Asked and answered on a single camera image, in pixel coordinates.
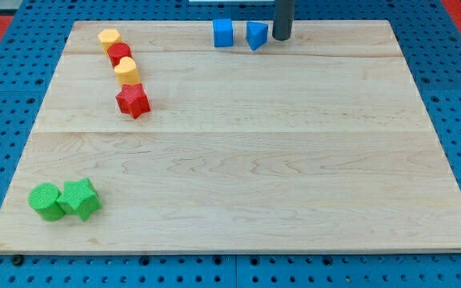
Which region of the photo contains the yellow hexagon block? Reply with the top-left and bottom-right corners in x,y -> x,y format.
98,29 -> 122,55

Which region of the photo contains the green star block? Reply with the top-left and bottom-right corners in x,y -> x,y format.
57,178 -> 102,222

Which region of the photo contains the yellow heart block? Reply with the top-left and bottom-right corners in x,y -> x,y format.
114,57 -> 141,86

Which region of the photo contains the blue triangle block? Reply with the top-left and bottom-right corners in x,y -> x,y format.
246,21 -> 268,50

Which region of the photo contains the red cylinder block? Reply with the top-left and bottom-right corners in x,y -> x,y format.
107,42 -> 132,67

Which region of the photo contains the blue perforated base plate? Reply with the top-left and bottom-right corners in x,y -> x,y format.
0,1 -> 461,287

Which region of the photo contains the green cylinder block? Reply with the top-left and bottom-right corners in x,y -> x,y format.
28,182 -> 65,222

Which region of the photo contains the blue cube block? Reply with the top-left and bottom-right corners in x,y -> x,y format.
212,18 -> 234,47

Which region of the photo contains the light wooden board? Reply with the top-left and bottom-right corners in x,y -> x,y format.
0,20 -> 461,255

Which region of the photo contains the red star block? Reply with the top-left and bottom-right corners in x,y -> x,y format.
115,83 -> 151,119

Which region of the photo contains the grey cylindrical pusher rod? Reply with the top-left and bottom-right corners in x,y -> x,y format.
272,0 -> 296,41

